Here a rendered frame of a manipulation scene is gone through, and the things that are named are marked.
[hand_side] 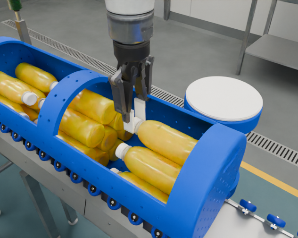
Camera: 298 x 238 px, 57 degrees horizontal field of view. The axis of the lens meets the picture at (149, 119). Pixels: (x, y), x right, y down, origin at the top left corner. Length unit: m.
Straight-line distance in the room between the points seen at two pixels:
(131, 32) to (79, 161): 0.33
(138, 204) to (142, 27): 0.36
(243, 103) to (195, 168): 0.54
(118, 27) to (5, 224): 1.71
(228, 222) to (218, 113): 0.36
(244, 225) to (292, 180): 1.50
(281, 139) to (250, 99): 1.55
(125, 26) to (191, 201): 0.34
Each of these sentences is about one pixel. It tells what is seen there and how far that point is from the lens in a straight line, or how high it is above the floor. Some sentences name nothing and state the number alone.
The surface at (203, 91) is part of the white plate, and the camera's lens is 1.06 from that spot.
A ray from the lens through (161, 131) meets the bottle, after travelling 0.63.
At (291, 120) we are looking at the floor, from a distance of 2.84.
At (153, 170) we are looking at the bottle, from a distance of 0.62.
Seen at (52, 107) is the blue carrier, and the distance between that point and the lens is 0.73.
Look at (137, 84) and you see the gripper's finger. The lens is 0.64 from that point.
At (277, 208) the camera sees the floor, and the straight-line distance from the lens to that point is 2.09.
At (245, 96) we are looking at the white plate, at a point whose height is 1.04.
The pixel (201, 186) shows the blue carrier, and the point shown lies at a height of 1.20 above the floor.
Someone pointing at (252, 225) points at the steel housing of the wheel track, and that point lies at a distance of 0.84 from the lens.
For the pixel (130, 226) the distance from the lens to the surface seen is 0.79.
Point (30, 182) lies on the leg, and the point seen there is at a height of 0.58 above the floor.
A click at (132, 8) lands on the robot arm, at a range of 0.51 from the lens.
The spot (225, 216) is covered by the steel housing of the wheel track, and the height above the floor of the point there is 0.93.
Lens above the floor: 1.62
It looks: 40 degrees down
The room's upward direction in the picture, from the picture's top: straight up
